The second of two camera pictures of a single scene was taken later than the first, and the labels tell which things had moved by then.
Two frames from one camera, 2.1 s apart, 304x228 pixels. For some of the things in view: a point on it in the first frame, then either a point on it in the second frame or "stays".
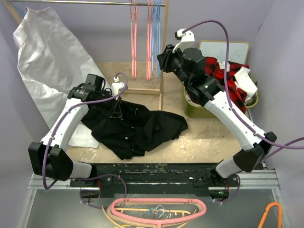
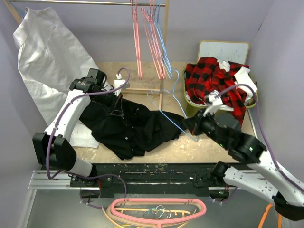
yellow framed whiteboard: x=238 y=51 stays
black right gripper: x=166 y=57 to x=196 y=122
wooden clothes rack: x=127 y=91 stays
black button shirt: x=128 y=129 stays
